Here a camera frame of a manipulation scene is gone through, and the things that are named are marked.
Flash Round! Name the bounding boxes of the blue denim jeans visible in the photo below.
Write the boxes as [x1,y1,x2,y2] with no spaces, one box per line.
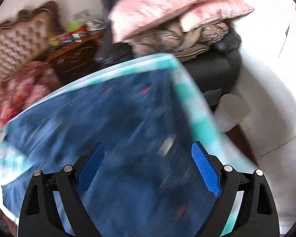
[2,70,215,236]

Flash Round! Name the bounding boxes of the teal white checkered cloth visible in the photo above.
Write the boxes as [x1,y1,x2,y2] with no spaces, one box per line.
[0,54,254,236]

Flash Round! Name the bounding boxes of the white plastic bin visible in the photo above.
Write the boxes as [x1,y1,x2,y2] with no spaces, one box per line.
[214,94,251,132]

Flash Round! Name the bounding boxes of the red floral bed quilt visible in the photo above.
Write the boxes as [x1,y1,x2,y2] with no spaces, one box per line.
[0,61,61,126]

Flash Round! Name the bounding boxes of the black leather armchair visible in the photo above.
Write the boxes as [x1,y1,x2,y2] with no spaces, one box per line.
[94,0,242,110]

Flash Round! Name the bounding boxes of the dark wooden nightstand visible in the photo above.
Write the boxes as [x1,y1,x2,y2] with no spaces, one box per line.
[45,34,102,85]

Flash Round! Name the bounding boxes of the tufted beige headboard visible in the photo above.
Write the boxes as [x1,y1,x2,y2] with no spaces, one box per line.
[0,1,64,86]

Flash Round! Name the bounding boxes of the beige plaid blanket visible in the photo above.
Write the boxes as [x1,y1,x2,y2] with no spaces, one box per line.
[126,18,229,62]

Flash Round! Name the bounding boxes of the small pink pillow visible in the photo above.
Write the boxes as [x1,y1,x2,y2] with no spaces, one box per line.
[179,0,254,32]

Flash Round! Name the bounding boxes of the large pink pillow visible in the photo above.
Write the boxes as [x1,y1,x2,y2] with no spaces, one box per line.
[108,0,205,43]

